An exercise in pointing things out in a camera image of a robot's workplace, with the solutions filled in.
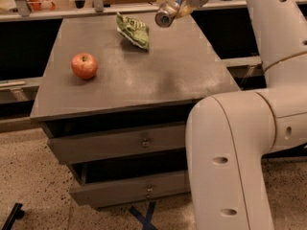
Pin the blue tape cross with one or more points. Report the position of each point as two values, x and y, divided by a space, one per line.
146 220

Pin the upper grey drawer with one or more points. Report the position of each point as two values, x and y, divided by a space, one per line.
117 143

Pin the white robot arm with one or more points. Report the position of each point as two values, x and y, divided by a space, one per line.
227 134

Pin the grey drawer cabinet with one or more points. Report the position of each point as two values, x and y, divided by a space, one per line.
132 88

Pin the grey drawer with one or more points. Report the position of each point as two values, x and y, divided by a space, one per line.
117 143
105 194

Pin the grey metal railing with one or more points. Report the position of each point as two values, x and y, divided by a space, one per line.
23 9

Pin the lower grey drawer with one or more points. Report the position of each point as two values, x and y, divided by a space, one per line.
105 194

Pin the red apple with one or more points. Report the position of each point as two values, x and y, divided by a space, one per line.
84 66

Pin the black leg bottom left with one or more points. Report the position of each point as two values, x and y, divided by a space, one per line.
16 213

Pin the green jalapeno chip bag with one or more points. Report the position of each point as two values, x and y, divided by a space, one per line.
134 30

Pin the black metal stand leg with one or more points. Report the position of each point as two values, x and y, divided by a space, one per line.
296 152

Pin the silver blue redbull can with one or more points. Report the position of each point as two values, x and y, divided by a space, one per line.
166 14

